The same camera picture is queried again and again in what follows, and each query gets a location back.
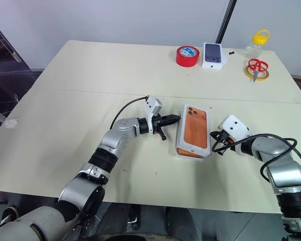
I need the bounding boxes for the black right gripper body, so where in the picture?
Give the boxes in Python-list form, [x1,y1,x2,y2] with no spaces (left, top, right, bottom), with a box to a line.
[216,130,235,149]

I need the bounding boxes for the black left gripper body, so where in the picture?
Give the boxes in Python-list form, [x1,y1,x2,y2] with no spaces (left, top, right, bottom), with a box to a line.
[152,112,167,141]

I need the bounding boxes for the orange phone box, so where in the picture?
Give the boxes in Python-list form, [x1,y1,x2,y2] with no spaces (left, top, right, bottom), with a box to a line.
[176,102,212,160]

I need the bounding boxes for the white moulded box tray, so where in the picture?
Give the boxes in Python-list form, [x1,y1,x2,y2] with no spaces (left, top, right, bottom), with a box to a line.
[175,111,207,162]

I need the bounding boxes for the white box with blue phone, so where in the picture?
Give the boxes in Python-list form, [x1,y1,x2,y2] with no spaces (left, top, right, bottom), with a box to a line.
[202,42,228,72]

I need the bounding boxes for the red tape roll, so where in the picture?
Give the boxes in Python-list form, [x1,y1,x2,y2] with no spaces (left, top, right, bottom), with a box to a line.
[176,45,201,68]

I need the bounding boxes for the yellow tape roll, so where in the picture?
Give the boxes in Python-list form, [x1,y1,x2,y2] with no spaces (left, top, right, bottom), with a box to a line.
[244,65,270,82]

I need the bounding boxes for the clear jar with yellow lid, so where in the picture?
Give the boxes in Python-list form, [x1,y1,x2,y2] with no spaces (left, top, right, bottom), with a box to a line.
[243,29,270,59]

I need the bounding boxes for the black metal pole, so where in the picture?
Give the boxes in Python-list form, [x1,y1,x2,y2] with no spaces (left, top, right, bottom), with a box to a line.
[215,0,238,45]

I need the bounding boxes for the dark glass panel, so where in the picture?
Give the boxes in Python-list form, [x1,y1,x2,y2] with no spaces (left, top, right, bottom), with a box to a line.
[0,17,44,132]

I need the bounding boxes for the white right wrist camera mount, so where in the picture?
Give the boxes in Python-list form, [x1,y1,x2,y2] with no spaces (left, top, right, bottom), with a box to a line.
[220,114,251,139]

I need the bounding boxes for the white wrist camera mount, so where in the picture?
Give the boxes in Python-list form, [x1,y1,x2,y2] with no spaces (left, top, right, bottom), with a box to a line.
[143,96,164,134]
[220,114,251,139]

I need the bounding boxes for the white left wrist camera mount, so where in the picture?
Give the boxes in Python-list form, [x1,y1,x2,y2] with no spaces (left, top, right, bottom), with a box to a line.
[143,96,164,134]

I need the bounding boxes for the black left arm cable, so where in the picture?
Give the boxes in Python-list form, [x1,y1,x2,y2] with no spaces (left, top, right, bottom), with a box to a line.
[109,95,150,130]

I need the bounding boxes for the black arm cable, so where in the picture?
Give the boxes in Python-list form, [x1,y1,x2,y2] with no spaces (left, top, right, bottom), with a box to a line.
[210,134,301,184]
[109,95,150,130]

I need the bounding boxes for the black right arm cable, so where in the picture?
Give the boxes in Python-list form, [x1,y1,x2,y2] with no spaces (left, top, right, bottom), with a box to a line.
[210,134,301,184]

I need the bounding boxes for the red-handled scissors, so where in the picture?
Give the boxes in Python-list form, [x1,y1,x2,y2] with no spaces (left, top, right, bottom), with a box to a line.
[248,58,269,83]

